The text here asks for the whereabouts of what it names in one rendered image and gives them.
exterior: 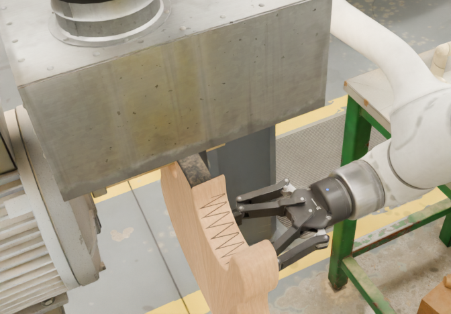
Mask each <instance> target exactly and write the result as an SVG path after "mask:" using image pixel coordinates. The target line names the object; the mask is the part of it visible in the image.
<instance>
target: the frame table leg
mask: <svg viewBox="0 0 451 314"><path fill-rule="evenodd" d="M359 112H360V105H359V104H358V103H357V102H356V101H355V100H353V98H351V96H349V95H348V101H347V108H346V119H345V126H344V138H343V144H342V156H341V163H340V167H342V166H345V165H347V164H349V163H351V162H353V161H355V160H359V159H360V158H362V157H363V156H365V155H366V154H367V153H368V147H369V142H370V133H371V129H372V125H371V124H370V123H369V122H368V121H367V120H366V119H365V118H364V117H363V116H361V115H360V114H359ZM356 224H357V219H356V220H349V219H345V220H343V221H341V222H339V223H337V224H335V225H334V229H333V236H332V248H331V254H330V266H329V272H328V280H329V281H330V282H331V284H332V287H333V288H334V289H336V290H340V289H341V288H342V286H344V285H345V284H347V283H348V276H347V275H346V273H345V272H344V271H343V270H342V268H341V267H340V259H342V258H344V257H346V256H348V255H351V254H352V250H353V245H354V237H355V232H356Z"/></svg>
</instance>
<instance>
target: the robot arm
mask: <svg viewBox="0 0 451 314"><path fill-rule="evenodd" d="M330 33H331V34H332V35H334V36H335V37H337V38H338V39H340V40H341V41H343V42H344V43H345V44H347V45H349V46H350V47H351V48H353V49H355V50H356V51H357V52H359V53H361V54H362V55H363V56H365V57H366V58H368V59H369V60H371V61H372V62H374V63H375V64H376V65H377V66H378V67H379V68H380V69H381V70H382V71H383V72H384V74H385V75H386V76H387V78H388V80H389V82H390V84H391V87H392V90H393V94H394V103H393V106H392V109H391V110H390V112H389V117H390V122H391V138H390V139H388V140H387V141H385V142H383V143H381V144H379V145H377V146H375V147H374V148H373V149H372V150H371V151H370V152H368V153H367V154H366V155H365V156H363V157H362V158H360V159H359V160H355V161H353V162H351V163H349V164H347V165H345V166H342V167H340V168H337V169H335V170H333V171H331V172H330V173H329V175H328V177H327V178H324V179H322V180H319V181H317V182H315V183H313V184H311V185H309V186H308V187H306V188H304V189H296V188H295V187H294V186H292V185H291V184H290V180H289V178H284V179H283V180H281V181H280V182H278V183H277V184H275V185H271V186H269V187H265V188H263V189H258V190H256V191H252V192H250V193H246V194H243V195H240V196H237V197H236V208H235V209H234V210H232V214H233V216H234V219H235V221H236V223H237V225H238V226H239V225H241V224H242V219H251V218H257V217H270V216H277V215H278V216H280V217H285V216H287V218H288V219H289V220H290V221H291V223H292V226H291V227H290V228H289V229H288V230H287V231H286V232H285V233H284V234H283V235H282V236H281V237H280V238H278V239H277V240H276V241H275V242H274V243H273V244H272V246H273V247H274V250H275V252H276V254H277V256H278V257H277V260H278V265H279V272H280V271H281V270H283V269H284V268H286V267H288V266H290V265H292V264H293V263H295V262H296V261H298V260H300V259H302V258H304V257H305V256H307V255H308V254H310V253H312V252H314V251H316V250H322V249H326V248H327V247H328V244H329V240H330V237H329V235H328V234H326V233H325V229H326V228H327V227H328V226H332V225H335V224H337V223H339V222H341V221H343V220H345V219H349V220H356V219H359V218H361V217H363V216H365V215H368V214H369V213H372V212H375V211H378V210H379V209H382V208H383V207H390V206H396V205H400V204H402V203H405V202H408V201H412V200H414V199H416V198H419V197H421V196H423V195H425V194H427V193H429V192H431V191H432V190H434V189H435V188H436V187H437V186H439V185H444V184H446V183H449V182H451V85H450V84H446V83H443V82H441V81H439V80H438V79H437V78H436V77H435V76H434V75H433V74H432V73H431V72H430V70H429V69H428V67H427V66H426V65H425V63H424V62H423V60H422V59H421V58H420V57H419V56H418V55H417V53H416V52H415V51H414V50H413V49H412V48H411V47H410V46H409V45H408V44H407V43H406V42H404V41H403V40H402V39H401V38H400V37H398V36H397V35H395V34H394V33H393V32H391V31H389V30H388V29H387V28H385V27H383V26H382V25H381V24H379V23H377V22H376V21H375V20H373V19H371V18H370V17H369V16H367V15H365V14H364V13H363V12H361V11H359V10H358V9H357V8H355V7H353V6H352V5H351V4H349V3H348V2H347V1H346V0H333V1H332V18H331V28H330ZM282 195H283V196H284V197H285V196H287V195H291V196H290V198H289V199H280V200H279V201H275V202H268V203H264V202H267V201H270V200H273V199H276V198H279V197H281V196H282ZM284 207H285V209H284ZM305 231H309V232H314V233H316V234H315V235H314V236H313V237H312V238H309V239H308V240H306V241H304V242H302V243H301V244H299V245H297V246H295V247H294V248H292V249H290V250H288V251H287V252H285V253H283V254H281V253H282V252H283V251H284V250H285V249H286V248H287V247H288V246H289V245H290V244H291V243H292V242H293V241H294V240H296V239H298V238H299V237H300V236H301V235H302V234H303V233H304V232H305ZM280 254H281V255H280Z"/></svg>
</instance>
